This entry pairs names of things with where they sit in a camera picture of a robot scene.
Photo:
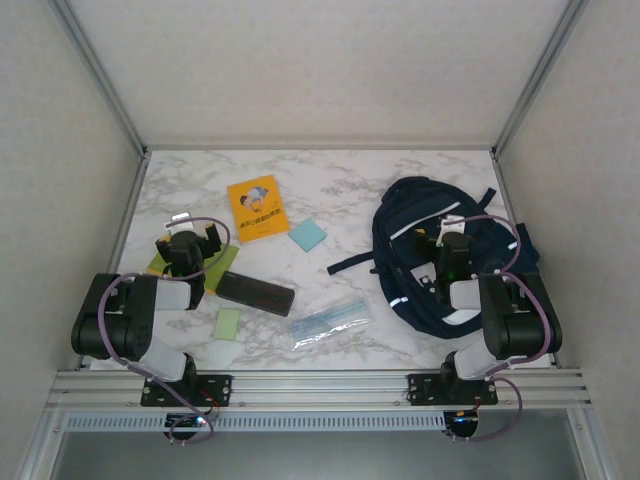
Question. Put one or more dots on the orange illustrated book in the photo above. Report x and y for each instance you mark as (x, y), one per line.
(255, 220)

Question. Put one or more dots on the green notebook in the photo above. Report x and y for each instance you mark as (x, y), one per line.
(225, 260)

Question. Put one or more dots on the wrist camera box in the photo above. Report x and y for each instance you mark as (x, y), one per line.
(181, 221)
(454, 223)

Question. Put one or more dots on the left aluminium side rail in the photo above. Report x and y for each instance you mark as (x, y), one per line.
(120, 240)

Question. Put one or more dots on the aluminium side rail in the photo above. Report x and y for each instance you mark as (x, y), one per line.
(510, 200)
(120, 240)

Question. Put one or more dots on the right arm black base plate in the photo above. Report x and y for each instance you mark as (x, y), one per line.
(425, 387)

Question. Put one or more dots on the aluminium mounting rail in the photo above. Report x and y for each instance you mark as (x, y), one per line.
(320, 390)

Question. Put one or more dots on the left aluminium frame post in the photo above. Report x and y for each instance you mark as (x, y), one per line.
(102, 75)

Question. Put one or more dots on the right aluminium frame post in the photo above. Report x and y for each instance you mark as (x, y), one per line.
(536, 75)

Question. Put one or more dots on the right aluminium side rail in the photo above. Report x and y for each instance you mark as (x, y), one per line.
(510, 200)

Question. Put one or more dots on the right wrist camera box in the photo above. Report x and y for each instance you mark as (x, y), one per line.
(454, 223)

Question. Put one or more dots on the black pencil case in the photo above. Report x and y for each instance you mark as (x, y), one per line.
(260, 295)

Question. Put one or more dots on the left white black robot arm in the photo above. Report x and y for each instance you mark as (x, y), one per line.
(170, 295)

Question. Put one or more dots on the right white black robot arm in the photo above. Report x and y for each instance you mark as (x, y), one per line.
(515, 320)

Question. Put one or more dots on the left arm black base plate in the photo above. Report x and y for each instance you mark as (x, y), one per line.
(220, 387)

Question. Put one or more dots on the navy blue backpack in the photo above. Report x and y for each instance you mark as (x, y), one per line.
(400, 210)

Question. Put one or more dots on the aluminium frame post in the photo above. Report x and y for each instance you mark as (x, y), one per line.
(536, 75)
(102, 75)

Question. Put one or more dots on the aluminium back frame bar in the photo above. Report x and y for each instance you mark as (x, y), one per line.
(320, 147)

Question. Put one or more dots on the clear bag of pens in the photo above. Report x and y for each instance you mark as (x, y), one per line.
(330, 320)

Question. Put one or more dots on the green sticky note pad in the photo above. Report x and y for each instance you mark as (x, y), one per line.
(227, 325)

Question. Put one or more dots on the blue sticky note pad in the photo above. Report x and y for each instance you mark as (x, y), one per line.
(307, 235)

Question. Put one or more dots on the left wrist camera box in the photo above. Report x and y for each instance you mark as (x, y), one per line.
(181, 221)

